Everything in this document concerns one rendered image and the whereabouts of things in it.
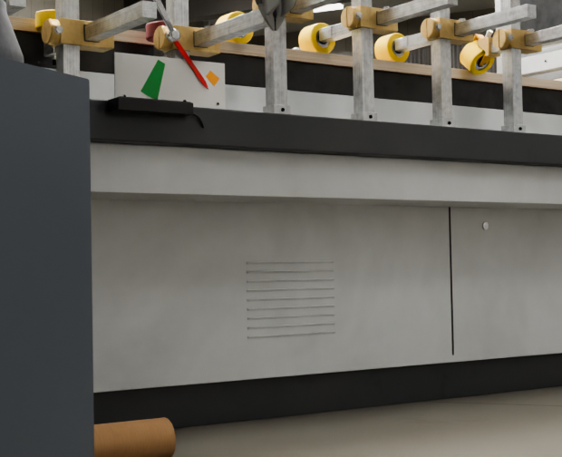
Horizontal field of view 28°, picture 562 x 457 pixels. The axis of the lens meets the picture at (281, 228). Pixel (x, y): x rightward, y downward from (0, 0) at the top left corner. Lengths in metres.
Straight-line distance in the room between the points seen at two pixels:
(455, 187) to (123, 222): 0.85
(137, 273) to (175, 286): 0.10
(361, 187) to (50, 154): 1.40
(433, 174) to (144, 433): 1.05
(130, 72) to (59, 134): 0.96
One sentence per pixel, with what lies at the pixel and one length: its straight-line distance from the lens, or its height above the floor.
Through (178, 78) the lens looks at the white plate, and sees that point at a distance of 2.38.
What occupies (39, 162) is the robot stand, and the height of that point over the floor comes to 0.49.
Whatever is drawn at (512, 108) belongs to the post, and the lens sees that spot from 3.01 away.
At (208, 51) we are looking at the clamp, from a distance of 2.43.
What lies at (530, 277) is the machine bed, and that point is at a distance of 3.34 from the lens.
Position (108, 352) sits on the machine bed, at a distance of 2.53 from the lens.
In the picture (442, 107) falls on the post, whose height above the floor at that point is 0.75.
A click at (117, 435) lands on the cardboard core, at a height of 0.06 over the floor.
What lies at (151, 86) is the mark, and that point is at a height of 0.74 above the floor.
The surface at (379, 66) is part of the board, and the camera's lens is 2.99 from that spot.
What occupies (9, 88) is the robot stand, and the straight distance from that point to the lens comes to 1.32.
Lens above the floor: 0.36
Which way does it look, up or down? 2 degrees up
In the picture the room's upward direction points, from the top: 1 degrees counter-clockwise
